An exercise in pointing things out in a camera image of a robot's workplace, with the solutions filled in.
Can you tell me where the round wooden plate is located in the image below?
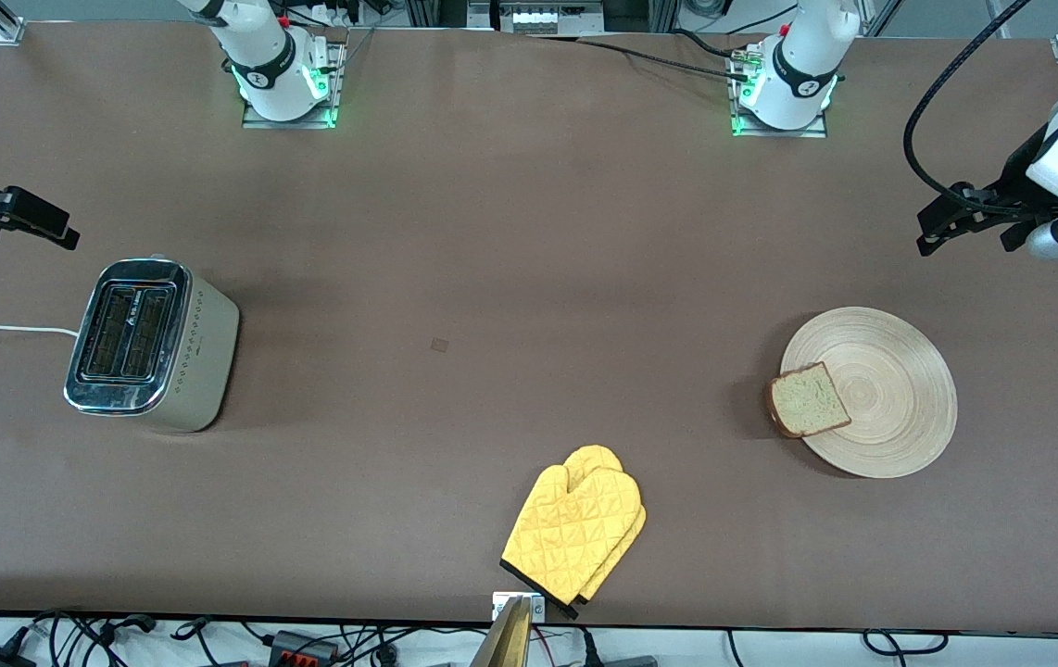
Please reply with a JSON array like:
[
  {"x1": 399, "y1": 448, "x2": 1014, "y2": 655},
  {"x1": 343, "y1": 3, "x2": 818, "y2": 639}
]
[{"x1": 779, "y1": 307, "x2": 959, "y2": 480}]

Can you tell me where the slice of brown bread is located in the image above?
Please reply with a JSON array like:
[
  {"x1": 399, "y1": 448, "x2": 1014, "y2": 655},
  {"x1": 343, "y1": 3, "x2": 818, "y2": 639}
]
[{"x1": 765, "y1": 361, "x2": 854, "y2": 439}]

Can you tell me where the chrome and beige toaster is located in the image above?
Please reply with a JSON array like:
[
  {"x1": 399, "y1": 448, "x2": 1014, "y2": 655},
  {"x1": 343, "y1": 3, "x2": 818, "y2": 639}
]
[{"x1": 63, "y1": 258, "x2": 241, "y2": 434}]

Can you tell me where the yellow quilted oven mitt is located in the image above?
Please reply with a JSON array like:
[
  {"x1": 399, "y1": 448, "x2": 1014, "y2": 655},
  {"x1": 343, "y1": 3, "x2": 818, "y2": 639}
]
[
  {"x1": 573, "y1": 500, "x2": 649, "y2": 620},
  {"x1": 501, "y1": 445, "x2": 646, "y2": 608}
]

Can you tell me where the grey electrical box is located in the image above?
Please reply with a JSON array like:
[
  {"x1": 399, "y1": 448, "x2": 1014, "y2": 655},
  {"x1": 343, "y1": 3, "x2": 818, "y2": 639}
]
[{"x1": 497, "y1": 0, "x2": 606, "y2": 36}]

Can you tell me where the black and red connector box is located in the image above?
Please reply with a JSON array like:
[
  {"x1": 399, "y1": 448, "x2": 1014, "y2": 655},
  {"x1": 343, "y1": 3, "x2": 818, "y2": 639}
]
[{"x1": 270, "y1": 630, "x2": 340, "y2": 664}]

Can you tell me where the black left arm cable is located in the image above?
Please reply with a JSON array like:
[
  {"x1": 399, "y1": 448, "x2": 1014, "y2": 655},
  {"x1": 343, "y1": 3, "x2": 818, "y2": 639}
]
[{"x1": 904, "y1": 0, "x2": 1035, "y2": 221}]

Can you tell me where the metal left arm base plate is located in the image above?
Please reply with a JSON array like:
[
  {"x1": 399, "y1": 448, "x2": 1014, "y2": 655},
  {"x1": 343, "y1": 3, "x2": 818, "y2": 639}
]
[{"x1": 731, "y1": 46, "x2": 828, "y2": 140}]

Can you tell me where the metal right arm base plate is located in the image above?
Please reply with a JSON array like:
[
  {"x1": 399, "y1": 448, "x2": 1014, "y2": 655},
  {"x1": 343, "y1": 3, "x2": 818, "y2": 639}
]
[{"x1": 242, "y1": 42, "x2": 346, "y2": 131}]

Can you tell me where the black cable on table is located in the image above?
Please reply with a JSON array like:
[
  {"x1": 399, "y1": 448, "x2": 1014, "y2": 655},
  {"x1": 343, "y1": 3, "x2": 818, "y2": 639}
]
[{"x1": 529, "y1": 32, "x2": 752, "y2": 80}]

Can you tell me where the white mount bracket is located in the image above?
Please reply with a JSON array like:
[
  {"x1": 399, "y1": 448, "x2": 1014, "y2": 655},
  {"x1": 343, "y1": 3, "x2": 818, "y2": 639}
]
[{"x1": 492, "y1": 593, "x2": 546, "y2": 623}]

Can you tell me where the brass camera mount pole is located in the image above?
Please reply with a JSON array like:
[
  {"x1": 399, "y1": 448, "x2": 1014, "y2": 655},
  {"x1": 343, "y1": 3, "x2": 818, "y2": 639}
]
[{"x1": 469, "y1": 598, "x2": 535, "y2": 667}]

